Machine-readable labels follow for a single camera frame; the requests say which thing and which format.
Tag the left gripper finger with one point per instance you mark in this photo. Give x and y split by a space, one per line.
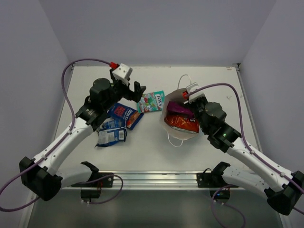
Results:
111 74
138 91

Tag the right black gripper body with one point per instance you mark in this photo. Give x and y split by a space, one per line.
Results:
199 108

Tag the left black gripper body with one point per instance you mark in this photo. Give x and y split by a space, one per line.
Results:
130 92

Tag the green red snack packet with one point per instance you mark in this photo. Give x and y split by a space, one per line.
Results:
151 102

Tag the blue red snack packet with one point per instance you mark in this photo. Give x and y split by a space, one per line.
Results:
126 114

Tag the light blue paper bag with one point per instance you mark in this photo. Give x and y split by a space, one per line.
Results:
175 137

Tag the blue Kettle chips bag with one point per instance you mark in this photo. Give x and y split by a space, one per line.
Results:
110 132

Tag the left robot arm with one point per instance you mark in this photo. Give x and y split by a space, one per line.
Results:
41 173

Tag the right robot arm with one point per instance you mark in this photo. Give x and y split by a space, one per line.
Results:
281 187

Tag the orange red chips bag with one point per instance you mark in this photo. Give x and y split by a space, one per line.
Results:
182 123

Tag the purple snack packet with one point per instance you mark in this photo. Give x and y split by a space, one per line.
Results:
175 107

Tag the right base control box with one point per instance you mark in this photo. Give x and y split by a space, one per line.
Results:
222 196

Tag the base control box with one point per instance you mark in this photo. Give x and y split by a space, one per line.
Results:
88 195
222 196

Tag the left base control box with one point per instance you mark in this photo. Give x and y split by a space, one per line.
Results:
88 195

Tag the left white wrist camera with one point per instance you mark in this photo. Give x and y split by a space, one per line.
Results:
122 73

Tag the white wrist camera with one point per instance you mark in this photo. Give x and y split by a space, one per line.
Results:
122 73
193 93

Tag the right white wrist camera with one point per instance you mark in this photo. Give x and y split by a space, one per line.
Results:
193 93

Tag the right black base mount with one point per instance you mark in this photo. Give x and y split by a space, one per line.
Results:
211 179

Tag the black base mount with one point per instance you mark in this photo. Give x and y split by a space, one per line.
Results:
211 179
96 178

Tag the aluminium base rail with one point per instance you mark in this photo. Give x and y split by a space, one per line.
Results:
152 179

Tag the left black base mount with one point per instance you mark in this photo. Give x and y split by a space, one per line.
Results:
96 178

